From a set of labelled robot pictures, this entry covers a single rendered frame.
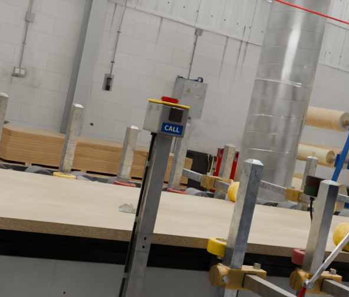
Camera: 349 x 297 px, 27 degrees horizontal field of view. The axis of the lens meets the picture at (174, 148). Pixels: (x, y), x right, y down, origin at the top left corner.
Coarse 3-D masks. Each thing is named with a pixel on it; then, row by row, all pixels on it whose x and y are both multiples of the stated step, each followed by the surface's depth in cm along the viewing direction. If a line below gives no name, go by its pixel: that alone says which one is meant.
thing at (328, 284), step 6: (324, 282) 186; (330, 282) 185; (336, 282) 186; (324, 288) 186; (330, 288) 184; (336, 288) 182; (342, 288) 181; (348, 288) 182; (330, 294) 184; (336, 294) 182; (342, 294) 180; (348, 294) 179
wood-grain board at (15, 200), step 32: (0, 192) 193; (32, 192) 204; (64, 192) 217; (96, 192) 231; (128, 192) 248; (0, 224) 160; (32, 224) 164; (64, 224) 168; (96, 224) 175; (128, 224) 184; (160, 224) 195; (192, 224) 207; (224, 224) 220; (256, 224) 235; (288, 224) 252; (288, 256) 202
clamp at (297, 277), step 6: (294, 270) 187; (300, 270) 187; (294, 276) 186; (300, 276) 184; (306, 276) 185; (324, 276) 187; (330, 276) 188; (336, 276) 189; (294, 282) 186; (300, 282) 184; (318, 282) 186; (294, 288) 185; (300, 288) 184; (318, 288) 187
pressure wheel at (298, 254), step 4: (296, 252) 194; (300, 252) 193; (304, 252) 196; (292, 256) 195; (296, 256) 193; (300, 256) 192; (292, 260) 194; (296, 260) 193; (300, 260) 192; (296, 264) 193; (300, 264) 192
